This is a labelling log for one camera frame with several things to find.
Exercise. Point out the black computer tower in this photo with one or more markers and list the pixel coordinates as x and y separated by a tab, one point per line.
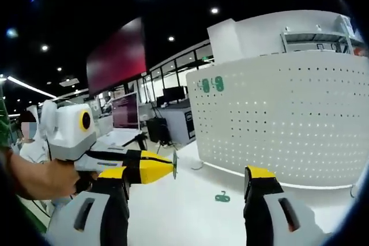
158	130

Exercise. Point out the black top counter desk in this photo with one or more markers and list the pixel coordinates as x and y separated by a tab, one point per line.
177	122

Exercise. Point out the white perforated mounting plate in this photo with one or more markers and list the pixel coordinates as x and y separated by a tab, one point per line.
288	119

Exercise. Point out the round ceiling spotlights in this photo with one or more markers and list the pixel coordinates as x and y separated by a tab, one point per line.
214	10

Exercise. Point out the black computer monitor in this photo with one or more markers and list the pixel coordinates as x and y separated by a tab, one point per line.
174	94

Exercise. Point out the long ceiling light strip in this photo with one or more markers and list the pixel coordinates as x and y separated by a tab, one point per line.
31	86

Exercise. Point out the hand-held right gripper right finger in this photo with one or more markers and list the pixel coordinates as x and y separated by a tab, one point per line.
259	214

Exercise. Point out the large red wall screen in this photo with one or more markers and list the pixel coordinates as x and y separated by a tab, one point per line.
118	58

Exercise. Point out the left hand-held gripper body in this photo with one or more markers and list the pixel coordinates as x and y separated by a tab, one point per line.
69	133

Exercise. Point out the ceiling air vent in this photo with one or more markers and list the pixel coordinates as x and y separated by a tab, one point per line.
69	82

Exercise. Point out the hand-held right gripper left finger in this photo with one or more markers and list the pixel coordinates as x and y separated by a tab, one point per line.
112	214

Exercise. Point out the green hook assembly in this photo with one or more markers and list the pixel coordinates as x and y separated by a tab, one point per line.
174	165
219	83
222	198
206	86

